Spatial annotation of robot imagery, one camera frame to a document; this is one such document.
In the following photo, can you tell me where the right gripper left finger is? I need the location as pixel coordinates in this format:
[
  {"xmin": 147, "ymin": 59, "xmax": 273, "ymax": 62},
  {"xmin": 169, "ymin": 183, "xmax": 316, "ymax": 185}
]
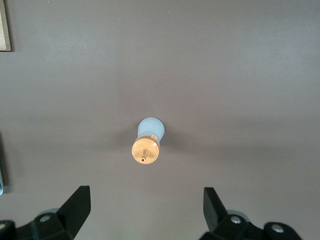
[{"xmin": 0, "ymin": 185, "xmax": 91, "ymax": 240}]

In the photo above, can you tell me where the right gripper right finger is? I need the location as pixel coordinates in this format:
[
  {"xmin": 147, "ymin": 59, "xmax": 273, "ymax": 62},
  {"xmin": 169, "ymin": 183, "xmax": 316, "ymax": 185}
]
[{"xmin": 201, "ymin": 187, "xmax": 305, "ymax": 240}]

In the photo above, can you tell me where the translucent orange-capped sauce bottle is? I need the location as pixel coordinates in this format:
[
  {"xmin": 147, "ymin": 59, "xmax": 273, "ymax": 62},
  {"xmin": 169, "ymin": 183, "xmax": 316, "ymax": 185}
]
[{"xmin": 131, "ymin": 116, "xmax": 166, "ymax": 166}]

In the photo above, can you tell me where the silver digital kitchen scale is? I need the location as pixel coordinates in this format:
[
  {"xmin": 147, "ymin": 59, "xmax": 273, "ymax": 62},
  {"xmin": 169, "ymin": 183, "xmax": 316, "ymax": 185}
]
[{"xmin": 0, "ymin": 131, "xmax": 6, "ymax": 196}]

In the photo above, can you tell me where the brown table cover sheet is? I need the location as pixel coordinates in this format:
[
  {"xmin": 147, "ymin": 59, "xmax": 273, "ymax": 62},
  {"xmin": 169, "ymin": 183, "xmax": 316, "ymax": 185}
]
[{"xmin": 0, "ymin": 0, "xmax": 320, "ymax": 240}]

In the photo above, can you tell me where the wooden cutting board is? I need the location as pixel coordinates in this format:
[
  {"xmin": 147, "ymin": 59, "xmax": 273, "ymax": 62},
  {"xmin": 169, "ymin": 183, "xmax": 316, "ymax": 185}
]
[{"xmin": 0, "ymin": 0, "xmax": 13, "ymax": 53}]

